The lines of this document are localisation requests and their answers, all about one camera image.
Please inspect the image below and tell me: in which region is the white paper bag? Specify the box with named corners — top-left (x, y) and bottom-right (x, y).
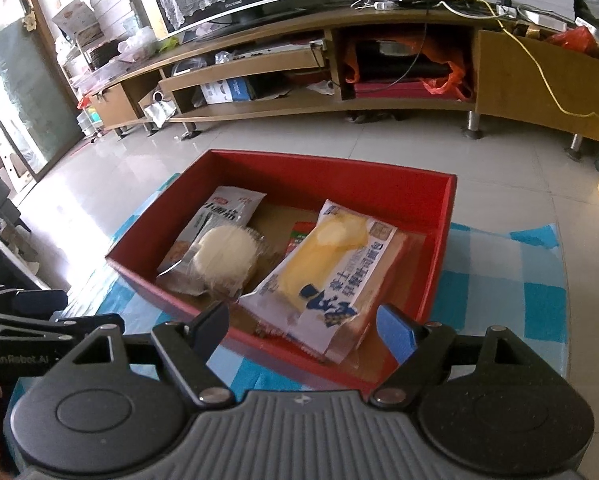
top-left (139, 91), bottom-right (177, 128)

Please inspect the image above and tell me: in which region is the white biscuit packet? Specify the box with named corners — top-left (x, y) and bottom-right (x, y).
top-left (156, 186), bottom-right (267, 281)

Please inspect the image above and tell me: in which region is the white blue box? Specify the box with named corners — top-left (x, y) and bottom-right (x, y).
top-left (199, 77), bottom-right (257, 106)

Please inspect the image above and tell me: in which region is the blue white checkered tablecloth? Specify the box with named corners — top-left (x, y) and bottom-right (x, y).
top-left (4, 172), bottom-right (565, 396)

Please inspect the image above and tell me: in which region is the plastic drawer unit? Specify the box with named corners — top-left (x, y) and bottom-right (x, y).
top-left (74, 105), bottom-right (105, 143)

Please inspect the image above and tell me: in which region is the dark glass door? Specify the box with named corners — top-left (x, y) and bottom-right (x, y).
top-left (0, 17), bottom-right (82, 176)

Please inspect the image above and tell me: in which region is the yellow cable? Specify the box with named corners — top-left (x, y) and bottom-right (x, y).
top-left (449, 0), bottom-right (599, 121)

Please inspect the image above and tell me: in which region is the black basket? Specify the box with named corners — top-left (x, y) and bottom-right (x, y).
top-left (86, 40), bottom-right (125, 68)

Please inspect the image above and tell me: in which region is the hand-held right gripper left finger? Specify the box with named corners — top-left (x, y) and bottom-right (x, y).
top-left (59, 301), bottom-right (235, 408)

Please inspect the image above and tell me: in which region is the round cake clear packet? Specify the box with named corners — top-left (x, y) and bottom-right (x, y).
top-left (159, 224), bottom-right (270, 301)

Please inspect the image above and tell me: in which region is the orange bag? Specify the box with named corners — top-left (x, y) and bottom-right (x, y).
top-left (342, 35), bottom-right (473, 101)

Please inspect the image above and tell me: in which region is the red cardboard box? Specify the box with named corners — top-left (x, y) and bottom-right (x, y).
top-left (104, 149), bottom-right (457, 396)

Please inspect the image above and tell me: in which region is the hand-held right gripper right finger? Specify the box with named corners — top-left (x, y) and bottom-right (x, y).
top-left (369, 302), bottom-right (535, 407)

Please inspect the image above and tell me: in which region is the red packet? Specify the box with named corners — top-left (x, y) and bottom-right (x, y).
top-left (285, 221), bottom-right (320, 256)

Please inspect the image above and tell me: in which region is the yellow bread packet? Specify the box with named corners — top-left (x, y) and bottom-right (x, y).
top-left (238, 200), bottom-right (410, 365)

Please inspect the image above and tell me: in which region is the silver media player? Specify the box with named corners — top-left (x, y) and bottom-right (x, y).
top-left (214, 42), bottom-right (325, 63)

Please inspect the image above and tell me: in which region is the white flat box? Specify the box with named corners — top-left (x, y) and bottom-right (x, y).
top-left (517, 5), bottom-right (567, 31)

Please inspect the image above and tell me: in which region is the wooden television stand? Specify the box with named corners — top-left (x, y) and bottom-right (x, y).
top-left (86, 7), bottom-right (599, 143)

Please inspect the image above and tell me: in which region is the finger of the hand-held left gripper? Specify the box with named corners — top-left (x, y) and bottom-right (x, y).
top-left (0, 310), bottom-right (126, 344)
top-left (0, 285), bottom-right (69, 319)

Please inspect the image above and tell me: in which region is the red plastic bag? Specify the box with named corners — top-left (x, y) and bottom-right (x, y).
top-left (544, 25), bottom-right (599, 53)

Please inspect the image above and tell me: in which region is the printed cardboard box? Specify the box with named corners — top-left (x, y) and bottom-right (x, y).
top-left (52, 0), bottom-right (105, 43)

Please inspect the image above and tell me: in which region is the black cabinet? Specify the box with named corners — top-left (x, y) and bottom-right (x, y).
top-left (0, 240), bottom-right (55, 291)

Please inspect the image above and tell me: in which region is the white plastic bag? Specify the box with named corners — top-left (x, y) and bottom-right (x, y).
top-left (116, 25), bottom-right (155, 58)

